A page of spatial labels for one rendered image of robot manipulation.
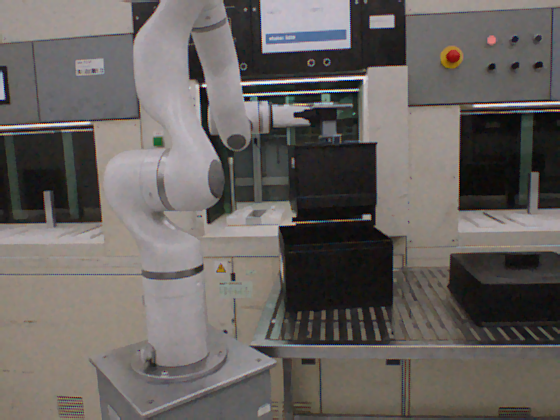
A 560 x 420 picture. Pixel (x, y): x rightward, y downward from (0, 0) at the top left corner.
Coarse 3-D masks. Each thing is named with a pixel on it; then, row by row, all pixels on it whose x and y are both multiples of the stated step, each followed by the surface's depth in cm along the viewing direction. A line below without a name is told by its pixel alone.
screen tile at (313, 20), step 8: (312, 0) 147; (320, 0) 147; (328, 0) 147; (336, 0) 147; (344, 0) 146; (336, 8) 147; (344, 8) 147; (312, 16) 148; (320, 16) 148; (328, 16) 148; (336, 16) 147; (344, 16) 147; (312, 24) 148; (320, 24) 148; (328, 24) 148; (336, 24) 148; (344, 24) 147
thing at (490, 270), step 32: (480, 256) 125; (512, 256) 115; (544, 256) 122; (448, 288) 130; (480, 288) 104; (512, 288) 102; (544, 288) 102; (480, 320) 105; (512, 320) 103; (544, 320) 103
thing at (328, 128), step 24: (312, 144) 115; (336, 144) 115; (360, 144) 116; (288, 168) 137; (312, 168) 117; (336, 168) 117; (360, 168) 118; (312, 192) 118; (336, 192) 118; (360, 192) 118; (312, 216) 122; (336, 216) 134; (360, 216) 135
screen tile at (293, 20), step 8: (264, 0) 149; (272, 0) 149; (280, 0) 148; (288, 0) 148; (272, 8) 149; (296, 8) 148; (272, 16) 149; (280, 16) 149; (288, 16) 149; (296, 16) 149; (272, 24) 150; (280, 24) 150; (288, 24) 149; (296, 24) 149
